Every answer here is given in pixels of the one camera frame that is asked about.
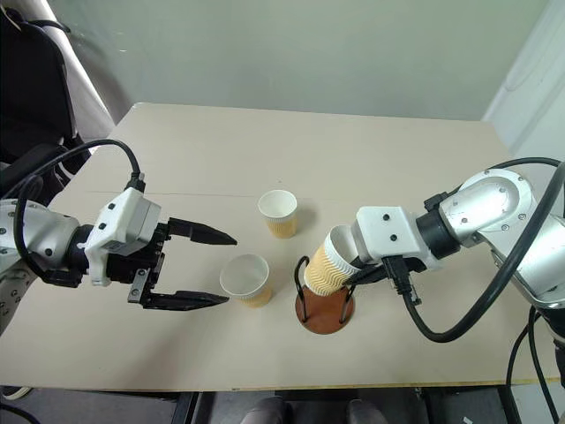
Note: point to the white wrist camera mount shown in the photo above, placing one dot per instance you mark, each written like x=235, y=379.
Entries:
x=388, y=234
x=128, y=216

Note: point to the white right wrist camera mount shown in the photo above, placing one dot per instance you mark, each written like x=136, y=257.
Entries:
x=388, y=234

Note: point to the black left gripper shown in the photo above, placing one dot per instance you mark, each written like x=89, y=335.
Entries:
x=132, y=267

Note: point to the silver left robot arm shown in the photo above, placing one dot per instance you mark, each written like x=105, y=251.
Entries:
x=42, y=229

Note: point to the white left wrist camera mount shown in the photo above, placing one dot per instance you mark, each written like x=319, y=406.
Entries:
x=128, y=216

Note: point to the black office chair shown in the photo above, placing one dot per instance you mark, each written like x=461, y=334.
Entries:
x=31, y=79

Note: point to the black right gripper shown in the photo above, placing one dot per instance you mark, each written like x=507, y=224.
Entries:
x=417, y=264

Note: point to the white curtain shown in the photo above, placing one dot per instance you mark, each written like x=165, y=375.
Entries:
x=81, y=66
x=529, y=88

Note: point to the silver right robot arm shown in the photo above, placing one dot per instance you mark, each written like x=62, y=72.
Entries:
x=499, y=207

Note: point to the ribbed tan paper cup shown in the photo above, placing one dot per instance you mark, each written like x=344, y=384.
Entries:
x=247, y=280
x=279, y=214
x=326, y=269

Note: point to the dark rounded shape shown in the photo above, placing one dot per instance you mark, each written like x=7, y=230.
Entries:
x=265, y=411

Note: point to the black and white shoe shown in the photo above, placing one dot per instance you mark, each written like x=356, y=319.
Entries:
x=13, y=391

